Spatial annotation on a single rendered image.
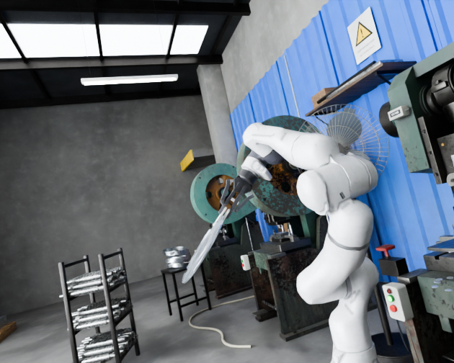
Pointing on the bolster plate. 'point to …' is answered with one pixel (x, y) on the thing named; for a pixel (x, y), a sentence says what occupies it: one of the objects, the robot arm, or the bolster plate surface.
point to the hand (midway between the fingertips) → (223, 215)
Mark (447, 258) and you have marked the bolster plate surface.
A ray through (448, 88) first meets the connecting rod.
